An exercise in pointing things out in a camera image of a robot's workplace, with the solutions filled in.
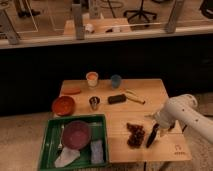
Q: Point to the white cup orange inside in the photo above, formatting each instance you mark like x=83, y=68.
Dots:
x=92, y=79

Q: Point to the black office chair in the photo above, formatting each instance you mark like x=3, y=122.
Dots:
x=141, y=13

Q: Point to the white cloth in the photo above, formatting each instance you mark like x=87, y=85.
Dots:
x=66, y=157

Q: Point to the blue-grey sponge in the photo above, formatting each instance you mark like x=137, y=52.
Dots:
x=96, y=152

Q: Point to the red-orange bowl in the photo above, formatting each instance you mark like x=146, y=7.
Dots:
x=63, y=106

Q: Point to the small metal cup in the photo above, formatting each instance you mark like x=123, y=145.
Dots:
x=94, y=102

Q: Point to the blue cup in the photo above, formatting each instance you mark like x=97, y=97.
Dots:
x=115, y=81

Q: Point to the orange carrot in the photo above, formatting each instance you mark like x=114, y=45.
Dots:
x=72, y=91

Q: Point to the maroon bowl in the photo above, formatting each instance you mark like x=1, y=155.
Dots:
x=76, y=135

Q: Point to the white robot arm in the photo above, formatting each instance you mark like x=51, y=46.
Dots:
x=183, y=108

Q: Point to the black rectangular eraser block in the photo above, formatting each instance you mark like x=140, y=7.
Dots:
x=116, y=99

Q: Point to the dark grape bunch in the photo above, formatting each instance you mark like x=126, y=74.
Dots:
x=137, y=135

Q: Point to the yellow banana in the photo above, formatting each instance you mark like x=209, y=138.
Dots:
x=134, y=97

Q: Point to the background wooden table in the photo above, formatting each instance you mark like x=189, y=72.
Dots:
x=99, y=26

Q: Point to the green plastic tray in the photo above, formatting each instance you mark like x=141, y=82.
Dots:
x=51, y=141

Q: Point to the black brush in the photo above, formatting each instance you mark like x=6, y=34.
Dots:
x=152, y=135

